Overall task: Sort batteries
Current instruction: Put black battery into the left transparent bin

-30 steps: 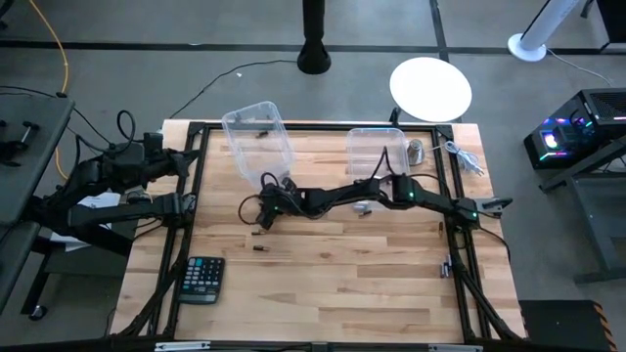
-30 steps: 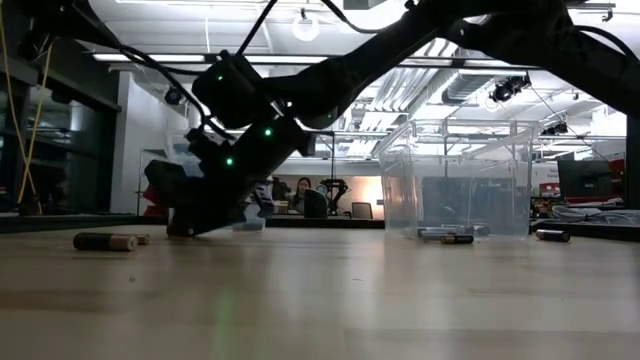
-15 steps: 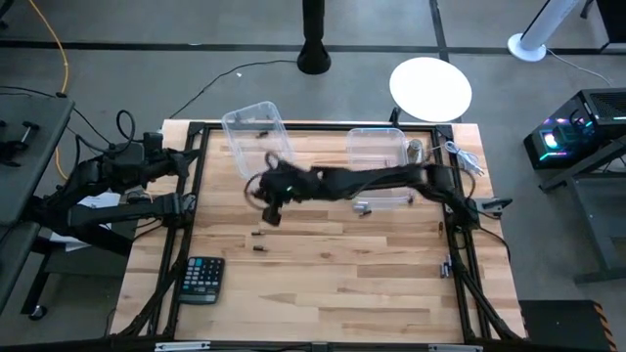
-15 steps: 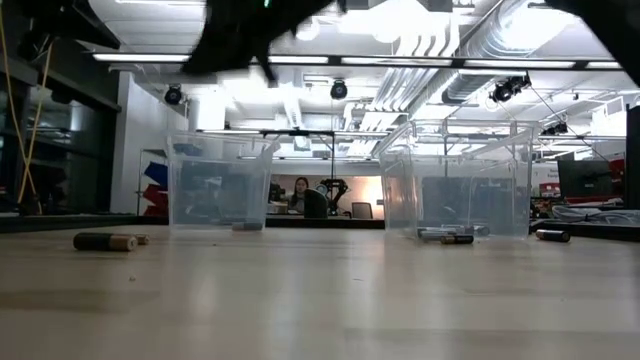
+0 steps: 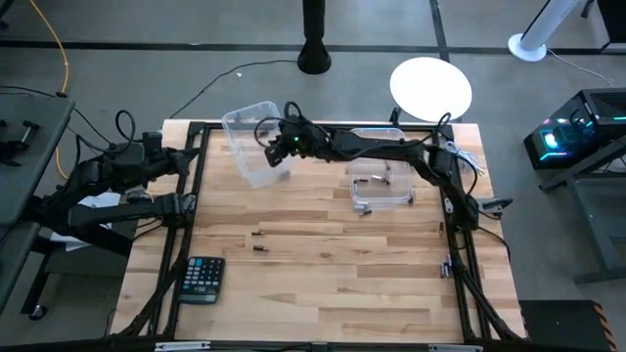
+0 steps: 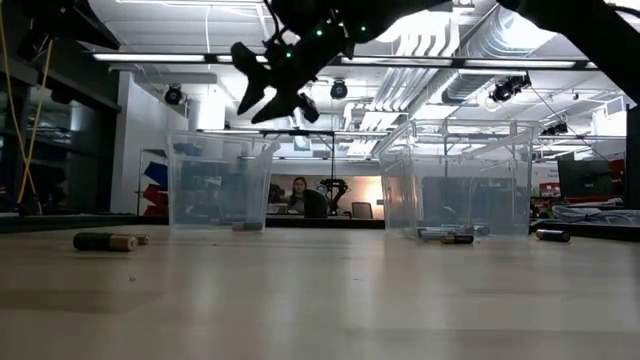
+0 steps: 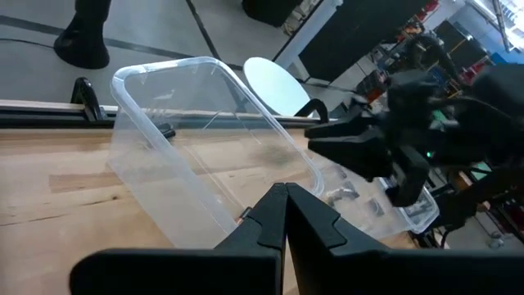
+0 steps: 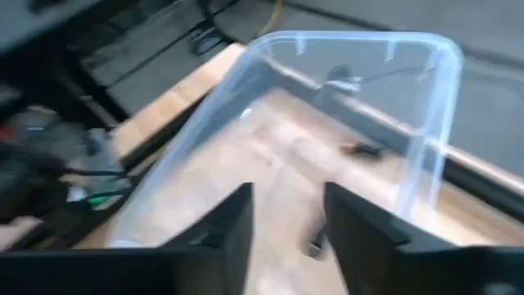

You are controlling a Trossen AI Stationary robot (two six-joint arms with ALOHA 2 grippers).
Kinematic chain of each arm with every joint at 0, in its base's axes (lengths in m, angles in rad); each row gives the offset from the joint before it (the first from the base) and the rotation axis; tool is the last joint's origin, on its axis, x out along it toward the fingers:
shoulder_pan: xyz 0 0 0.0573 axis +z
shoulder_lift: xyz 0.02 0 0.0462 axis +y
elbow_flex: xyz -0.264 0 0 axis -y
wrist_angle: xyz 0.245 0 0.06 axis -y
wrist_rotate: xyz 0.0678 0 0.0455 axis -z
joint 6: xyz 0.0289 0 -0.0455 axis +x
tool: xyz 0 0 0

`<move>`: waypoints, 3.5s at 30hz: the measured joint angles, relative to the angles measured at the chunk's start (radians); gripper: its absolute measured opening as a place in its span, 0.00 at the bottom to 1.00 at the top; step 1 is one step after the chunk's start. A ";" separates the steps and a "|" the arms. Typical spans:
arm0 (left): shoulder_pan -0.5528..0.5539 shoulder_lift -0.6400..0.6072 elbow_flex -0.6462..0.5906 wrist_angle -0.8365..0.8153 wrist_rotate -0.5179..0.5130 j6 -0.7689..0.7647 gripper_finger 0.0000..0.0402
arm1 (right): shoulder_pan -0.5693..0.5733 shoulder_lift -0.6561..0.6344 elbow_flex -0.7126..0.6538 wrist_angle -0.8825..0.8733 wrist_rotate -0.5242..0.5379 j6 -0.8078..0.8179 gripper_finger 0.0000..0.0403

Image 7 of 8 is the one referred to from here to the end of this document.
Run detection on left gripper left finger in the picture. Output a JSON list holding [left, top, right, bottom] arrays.
[[68, 182, 288, 295]]

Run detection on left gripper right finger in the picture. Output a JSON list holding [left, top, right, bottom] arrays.
[[285, 182, 524, 295]]

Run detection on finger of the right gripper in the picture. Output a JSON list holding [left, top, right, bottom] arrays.
[[305, 116, 382, 139], [307, 129, 395, 182]]

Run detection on silver black battery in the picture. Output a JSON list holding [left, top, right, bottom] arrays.
[[365, 197, 386, 217], [327, 186, 360, 206]]

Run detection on clear plastic bin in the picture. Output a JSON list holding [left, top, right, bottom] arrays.
[[106, 56, 325, 249], [317, 161, 440, 241]]

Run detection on white round stool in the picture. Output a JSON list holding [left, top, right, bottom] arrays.
[[243, 56, 312, 118]]

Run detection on black partition panel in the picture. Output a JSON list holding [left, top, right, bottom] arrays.
[[298, 0, 431, 83]]

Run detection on black pole stand base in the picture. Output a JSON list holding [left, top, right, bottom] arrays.
[[52, 0, 112, 70]]

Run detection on white post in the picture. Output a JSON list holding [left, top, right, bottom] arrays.
[[273, 0, 343, 70]]

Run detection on black aluminium table frame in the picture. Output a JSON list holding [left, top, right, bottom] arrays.
[[0, 76, 332, 130]]

